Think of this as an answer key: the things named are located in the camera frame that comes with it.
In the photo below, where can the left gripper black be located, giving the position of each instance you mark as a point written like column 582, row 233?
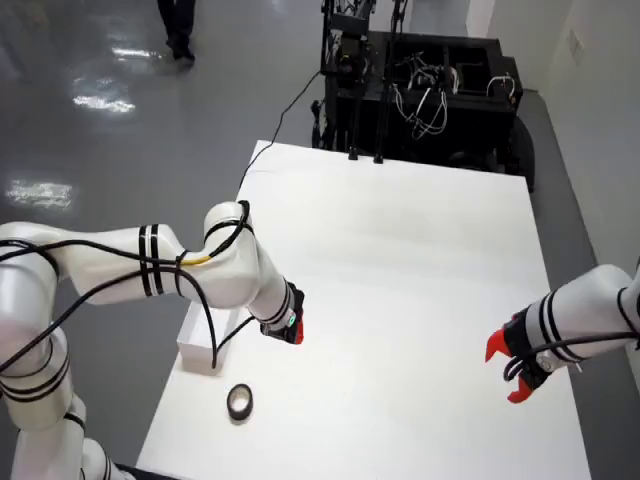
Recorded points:
column 275, row 331

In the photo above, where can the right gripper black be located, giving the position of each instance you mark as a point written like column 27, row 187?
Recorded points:
column 520, row 340

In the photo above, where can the black tape roll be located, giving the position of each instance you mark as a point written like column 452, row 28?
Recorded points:
column 240, row 416

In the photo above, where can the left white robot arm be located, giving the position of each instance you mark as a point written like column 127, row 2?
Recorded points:
column 125, row 260

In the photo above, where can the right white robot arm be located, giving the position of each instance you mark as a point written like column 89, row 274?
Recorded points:
column 590, row 305

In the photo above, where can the white cardboard box bin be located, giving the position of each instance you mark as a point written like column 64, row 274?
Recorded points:
column 195, row 357

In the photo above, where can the black tripod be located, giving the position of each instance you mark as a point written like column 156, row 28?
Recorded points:
column 356, row 125

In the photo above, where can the black equipment cart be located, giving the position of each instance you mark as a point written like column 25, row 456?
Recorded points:
column 475, row 125

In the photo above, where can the black electronics rack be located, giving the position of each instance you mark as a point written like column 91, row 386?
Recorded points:
column 350, row 22

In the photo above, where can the person in dark trousers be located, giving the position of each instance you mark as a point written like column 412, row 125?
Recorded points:
column 177, row 20

